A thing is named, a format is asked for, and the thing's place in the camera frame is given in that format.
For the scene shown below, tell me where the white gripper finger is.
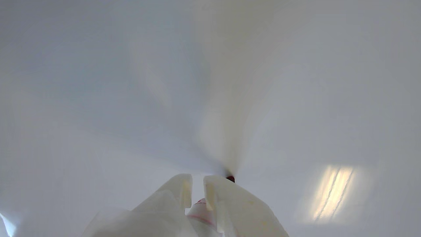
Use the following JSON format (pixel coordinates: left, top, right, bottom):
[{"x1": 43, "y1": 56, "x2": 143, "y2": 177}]
[
  {"x1": 82, "y1": 173, "x2": 198, "y2": 237},
  {"x1": 203, "y1": 175, "x2": 290, "y2": 237}
]

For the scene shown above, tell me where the red whiteboard marker pen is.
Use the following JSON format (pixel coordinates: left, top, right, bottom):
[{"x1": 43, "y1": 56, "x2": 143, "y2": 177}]
[{"x1": 187, "y1": 175, "x2": 236, "y2": 237}]

